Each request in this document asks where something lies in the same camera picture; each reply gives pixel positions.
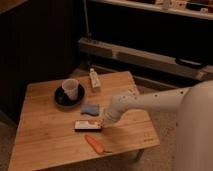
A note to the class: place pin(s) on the white paper cup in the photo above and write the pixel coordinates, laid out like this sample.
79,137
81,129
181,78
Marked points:
70,87

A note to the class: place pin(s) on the black and white eraser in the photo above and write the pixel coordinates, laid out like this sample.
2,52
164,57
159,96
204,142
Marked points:
87,125

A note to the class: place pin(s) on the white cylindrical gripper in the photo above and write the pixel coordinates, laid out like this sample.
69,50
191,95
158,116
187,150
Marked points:
110,116

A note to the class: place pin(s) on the orange carrot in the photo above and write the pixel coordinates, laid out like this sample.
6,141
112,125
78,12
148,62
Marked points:
95,145

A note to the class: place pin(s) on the black handle on shelf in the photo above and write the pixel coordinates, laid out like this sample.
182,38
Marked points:
190,64

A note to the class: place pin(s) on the low wooden bench ledge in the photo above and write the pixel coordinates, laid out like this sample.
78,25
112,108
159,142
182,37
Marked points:
144,59

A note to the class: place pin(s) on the blue sponge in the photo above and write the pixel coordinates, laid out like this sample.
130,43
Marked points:
92,110

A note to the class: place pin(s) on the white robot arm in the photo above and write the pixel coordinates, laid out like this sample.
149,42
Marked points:
194,133

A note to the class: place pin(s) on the vertical metal pole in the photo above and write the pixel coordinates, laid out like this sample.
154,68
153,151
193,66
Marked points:
87,20

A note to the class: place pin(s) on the wooden table leg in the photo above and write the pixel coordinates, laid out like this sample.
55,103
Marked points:
139,155

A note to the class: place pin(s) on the white tube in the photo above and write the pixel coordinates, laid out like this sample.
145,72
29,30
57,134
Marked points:
95,82

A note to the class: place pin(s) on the long wall shelf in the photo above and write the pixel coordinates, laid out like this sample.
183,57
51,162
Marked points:
177,7

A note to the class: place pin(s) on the black round plate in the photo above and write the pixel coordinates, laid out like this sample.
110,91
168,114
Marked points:
62,99

